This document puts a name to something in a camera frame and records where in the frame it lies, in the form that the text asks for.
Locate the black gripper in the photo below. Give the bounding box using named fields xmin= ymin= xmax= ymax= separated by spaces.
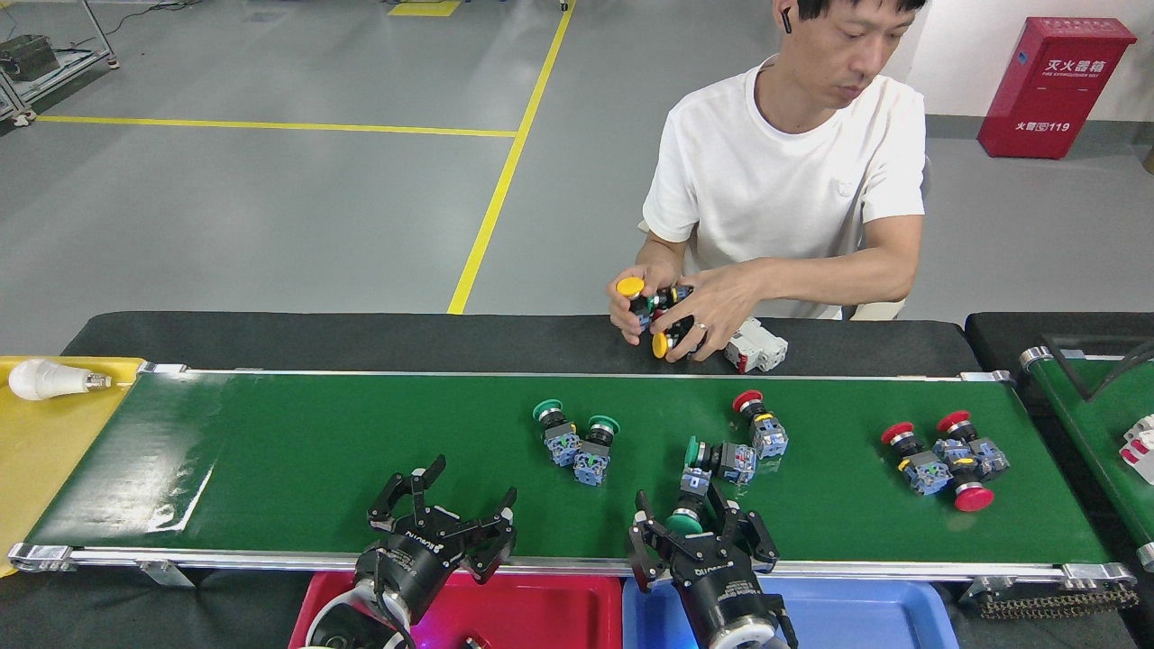
xmin=628 ymin=489 xmax=780 ymax=648
xmin=354 ymin=454 xmax=519 ymax=627

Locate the green push button switch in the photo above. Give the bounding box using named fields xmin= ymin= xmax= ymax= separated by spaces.
xmin=532 ymin=399 xmax=582 ymax=468
xmin=665 ymin=469 xmax=718 ymax=537
xmin=683 ymin=435 xmax=758 ymax=486
xmin=573 ymin=415 xmax=621 ymax=488

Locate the yellow push button switch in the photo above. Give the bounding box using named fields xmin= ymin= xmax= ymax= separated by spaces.
xmin=651 ymin=315 xmax=700 ymax=360
xmin=616 ymin=276 xmax=655 ymax=330

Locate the white circuit breaker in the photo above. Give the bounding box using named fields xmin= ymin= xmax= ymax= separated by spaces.
xmin=724 ymin=316 xmax=789 ymax=375
xmin=1119 ymin=415 xmax=1154 ymax=486

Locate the wide green conveyor belt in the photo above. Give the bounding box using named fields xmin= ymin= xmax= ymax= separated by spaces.
xmin=7 ymin=362 xmax=1140 ymax=591

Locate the green feeder conveyor belt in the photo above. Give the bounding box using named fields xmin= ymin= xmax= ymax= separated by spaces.
xmin=1021 ymin=338 xmax=1154 ymax=571

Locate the yellow plastic tray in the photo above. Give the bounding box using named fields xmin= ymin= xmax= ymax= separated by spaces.
xmin=0 ymin=356 xmax=145 ymax=578

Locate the person's left hand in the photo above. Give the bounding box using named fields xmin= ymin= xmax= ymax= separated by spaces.
xmin=665 ymin=264 xmax=767 ymax=363

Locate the person's right hand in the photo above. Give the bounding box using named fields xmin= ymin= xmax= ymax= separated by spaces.
xmin=609 ymin=264 xmax=679 ymax=346

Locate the red plastic bin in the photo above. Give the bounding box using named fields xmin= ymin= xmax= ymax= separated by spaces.
xmin=288 ymin=570 xmax=623 ymax=649

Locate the blue plastic bin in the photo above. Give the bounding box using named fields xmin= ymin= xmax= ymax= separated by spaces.
xmin=622 ymin=577 xmax=961 ymax=649

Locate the person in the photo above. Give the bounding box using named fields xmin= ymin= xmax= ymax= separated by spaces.
xmin=606 ymin=0 xmax=930 ymax=364

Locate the white light bulb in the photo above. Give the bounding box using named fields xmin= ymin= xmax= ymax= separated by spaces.
xmin=8 ymin=359 xmax=114 ymax=401

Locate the red fire extinguisher cabinet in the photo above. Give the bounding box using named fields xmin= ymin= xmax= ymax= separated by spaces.
xmin=978 ymin=16 xmax=1139 ymax=160

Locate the metal shelf cart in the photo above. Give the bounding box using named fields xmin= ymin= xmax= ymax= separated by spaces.
xmin=0 ymin=0 xmax=121 ymax=127

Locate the dark grey equipment box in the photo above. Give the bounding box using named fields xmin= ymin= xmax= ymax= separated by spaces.
xmin=0 ymin=34 xmax=60 ymax=82

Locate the black drive chain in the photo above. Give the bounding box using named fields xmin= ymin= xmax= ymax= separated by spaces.
xmin=974 ymin=584 xmax=1140 ymax=621

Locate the black triangular guide frame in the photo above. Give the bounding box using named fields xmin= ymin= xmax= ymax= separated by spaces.
xmin=1046 ymin=335 xmax=1154 ymax=404

